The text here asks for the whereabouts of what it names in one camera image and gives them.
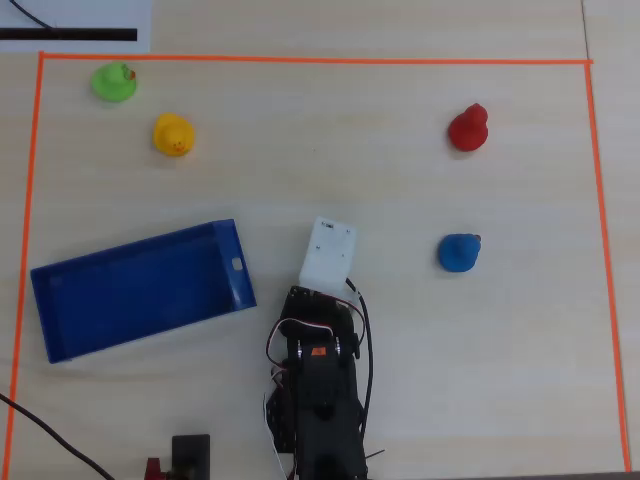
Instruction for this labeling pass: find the red rubber duck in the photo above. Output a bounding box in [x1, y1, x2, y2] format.
[447, 102, 490, 153]

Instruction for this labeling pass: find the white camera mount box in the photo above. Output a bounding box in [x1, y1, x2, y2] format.
[298, 215, 359, 296]

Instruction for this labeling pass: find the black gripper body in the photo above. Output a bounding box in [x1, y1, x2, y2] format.
[285, 284, 354, 321]

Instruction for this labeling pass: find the blue plastic box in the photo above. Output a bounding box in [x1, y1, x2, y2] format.
[29, 218, 258, 365]

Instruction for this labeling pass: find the thin black cable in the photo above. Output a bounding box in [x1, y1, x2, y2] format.
[8, 0, 57, 31]

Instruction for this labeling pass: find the black clamp block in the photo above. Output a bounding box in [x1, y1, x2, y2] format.
[171, 434, 212, 480]

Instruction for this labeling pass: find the green rubber duck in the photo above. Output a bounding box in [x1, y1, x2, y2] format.
[90, 61, 139, 104]

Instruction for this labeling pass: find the yellow rubber duck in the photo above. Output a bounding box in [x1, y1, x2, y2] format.
[152, 113, 196, 159]

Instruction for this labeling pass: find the red white servo wire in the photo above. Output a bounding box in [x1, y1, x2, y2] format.
[264, 318, 337, 384]

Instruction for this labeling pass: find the white paper sheet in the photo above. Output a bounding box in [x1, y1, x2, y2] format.
[0, 0, 152, 53]

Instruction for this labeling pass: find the blue rubber duck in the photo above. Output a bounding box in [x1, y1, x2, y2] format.
[438, 232, 483, 274]

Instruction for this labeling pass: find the thick black cable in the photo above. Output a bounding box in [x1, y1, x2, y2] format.
[0, 392, 117, 480]

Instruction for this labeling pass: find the long horizontal orange tape strip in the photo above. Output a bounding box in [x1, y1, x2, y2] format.
[38, 51, 595, 66]

